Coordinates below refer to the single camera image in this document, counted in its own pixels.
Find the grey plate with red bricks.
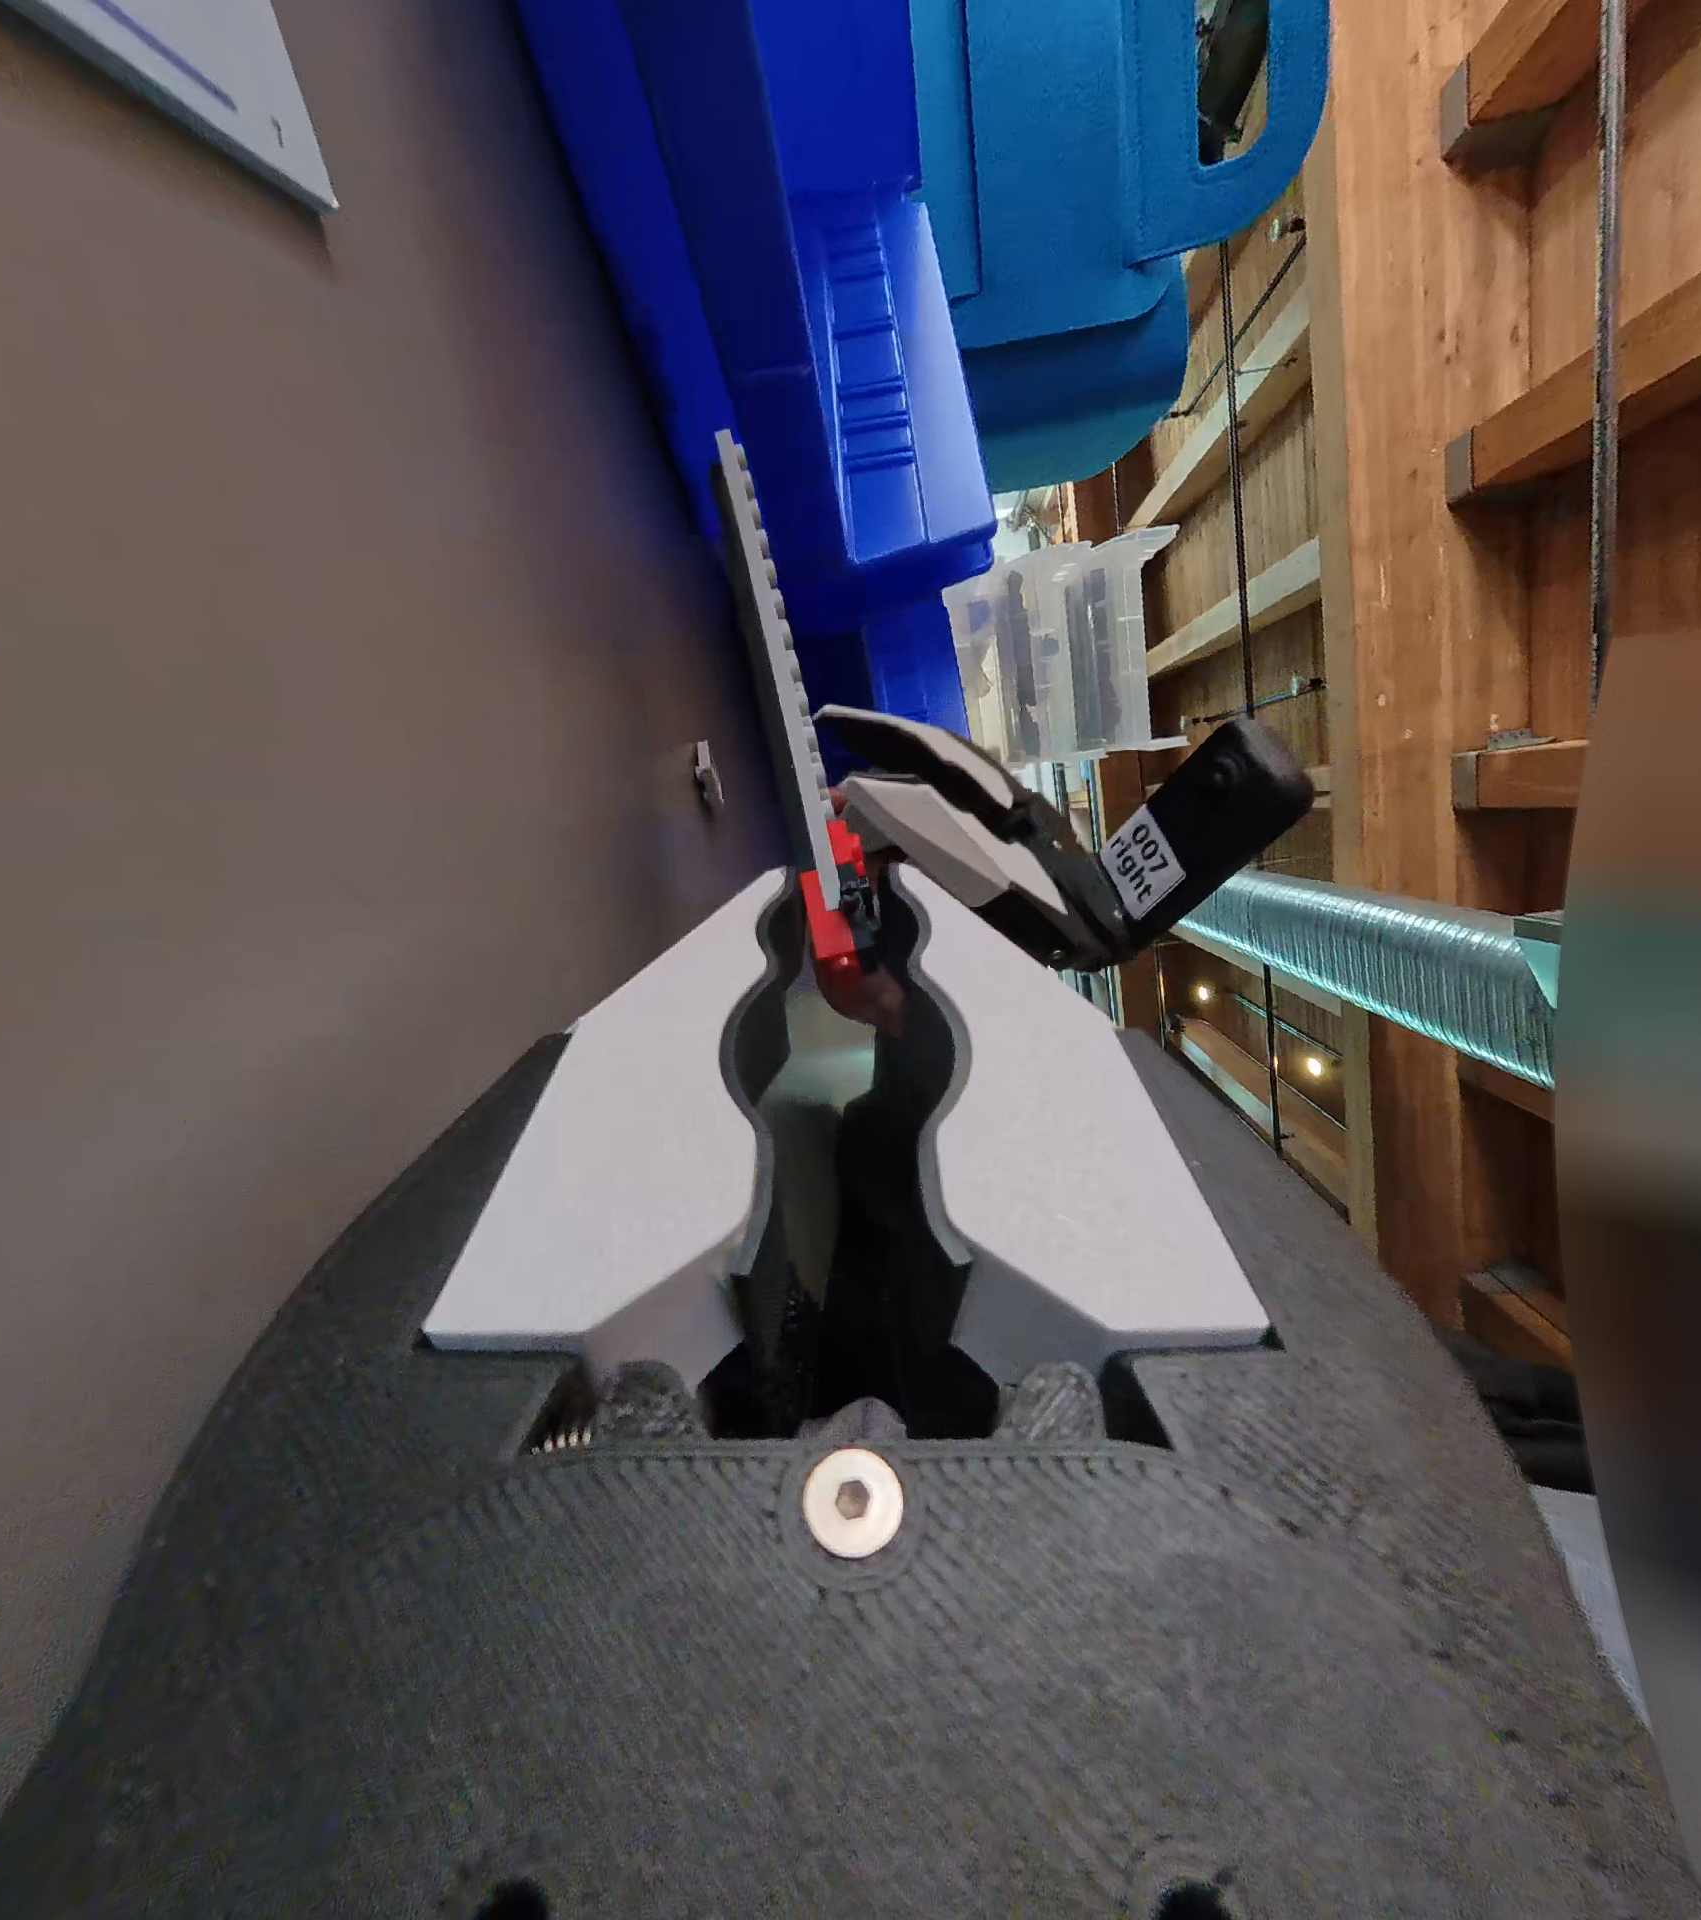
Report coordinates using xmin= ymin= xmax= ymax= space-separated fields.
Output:
xmin=710 ymin=430 xmax=884 ymax=980

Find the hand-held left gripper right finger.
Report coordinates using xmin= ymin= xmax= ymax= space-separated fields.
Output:
xmin=873 ymin=885 xmax=1273 ymax=1382

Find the person's black hoodie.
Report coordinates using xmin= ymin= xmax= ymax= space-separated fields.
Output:
xmin=1456 ymin=1343 xmax=1595 ymax=1494

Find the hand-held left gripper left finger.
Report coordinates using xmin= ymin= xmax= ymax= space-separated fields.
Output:
xmin=421 ymin=866 xmax=798 ymax=1398

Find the person's right forearm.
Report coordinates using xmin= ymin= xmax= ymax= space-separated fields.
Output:
xmin=790 ymin=1034 xmax=969 ymax=1428

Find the silver ventilation duct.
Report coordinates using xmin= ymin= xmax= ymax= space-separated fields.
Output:
xmin=1172 ymin=871 xmax=1565 ymax=1091

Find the clear plastic storage container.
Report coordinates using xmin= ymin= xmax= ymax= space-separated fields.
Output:
xmin=941 ymin=524 xmax=1188 ymax=768

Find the grey threaded rod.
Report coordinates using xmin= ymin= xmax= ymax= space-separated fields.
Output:
xmin=1593 ymin=0 xmax=1633 ymax=709

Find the wooden wall structure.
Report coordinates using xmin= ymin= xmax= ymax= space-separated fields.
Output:
xmin=1075 ymin=0 xmax=1701 ymax=1360

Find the open instruction booklet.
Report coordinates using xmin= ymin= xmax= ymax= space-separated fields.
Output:
xmin=2 ymin=0 xmax=342 ymax=220

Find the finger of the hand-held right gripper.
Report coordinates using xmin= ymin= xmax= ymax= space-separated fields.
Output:
xmin=839 ymin=768 xmax=1081 ymax=924
xmin=808 ymin=701 xmax=1051 ymax=850

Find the black hanging cable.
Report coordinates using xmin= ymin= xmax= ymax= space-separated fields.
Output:
xmin=1223 ymin=241 xmax=1309 ymax=1159

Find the blue plastic bin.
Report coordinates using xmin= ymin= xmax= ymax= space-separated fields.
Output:
xmin=512 ymin=0 xmax=1004 ymax=632
xmin=790 ymin=592 xmax=1013 ymax=771

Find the light blue felt bag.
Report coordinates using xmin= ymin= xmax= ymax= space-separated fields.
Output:
xmin=911 ymin=0 xmax=1332 ymax=490

